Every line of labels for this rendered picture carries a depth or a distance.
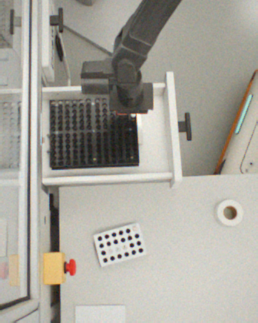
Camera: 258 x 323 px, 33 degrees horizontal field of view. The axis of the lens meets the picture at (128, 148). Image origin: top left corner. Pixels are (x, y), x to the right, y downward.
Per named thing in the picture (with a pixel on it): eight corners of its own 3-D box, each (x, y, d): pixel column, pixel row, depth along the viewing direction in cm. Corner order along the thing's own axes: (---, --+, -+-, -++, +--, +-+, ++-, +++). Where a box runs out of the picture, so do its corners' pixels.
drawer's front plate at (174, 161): (168, 87, 124) (173, 70, 113) (176, 189, 116) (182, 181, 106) (162, 87, 124) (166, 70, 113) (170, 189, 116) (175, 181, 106)
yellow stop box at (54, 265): (67, 252, 109) (64, 251, 102) (68, 282, 107) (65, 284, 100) (47, 253, 109) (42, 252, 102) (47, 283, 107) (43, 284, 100)
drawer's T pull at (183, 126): (188, 113, 113) (190, 111, 112) (191, 141, 111) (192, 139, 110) (174, 114, 113) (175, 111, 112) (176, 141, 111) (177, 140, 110)
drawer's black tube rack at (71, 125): (134, 104, 120) (135, 96, 114) (138, 168, 116) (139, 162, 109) (52, 108, 119) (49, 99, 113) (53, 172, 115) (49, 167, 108)
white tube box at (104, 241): (138, 224, 119) (139, 222, 116) (147, 254, 117) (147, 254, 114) (94, 235, 118) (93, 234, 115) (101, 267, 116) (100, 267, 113)
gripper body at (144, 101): (153, 111, 101) (153, 99, 94) (109, 112, 102) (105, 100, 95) (153, 85, 103) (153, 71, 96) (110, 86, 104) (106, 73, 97)
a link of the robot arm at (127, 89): (141, 87, 89) (142, 61, 90) (107, 87, 89) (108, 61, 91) (142, 100, 95) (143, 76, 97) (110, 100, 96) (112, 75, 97)
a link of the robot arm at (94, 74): (134, 62, 83) (137, 34, 88) (74, 61, 84) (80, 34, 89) (136, 106, 92) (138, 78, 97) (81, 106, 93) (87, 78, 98)
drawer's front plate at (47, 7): (54, -7, 130) (47, -31, 120) (54, 83, 123) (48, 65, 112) (47, -7, 130) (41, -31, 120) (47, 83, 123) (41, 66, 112)
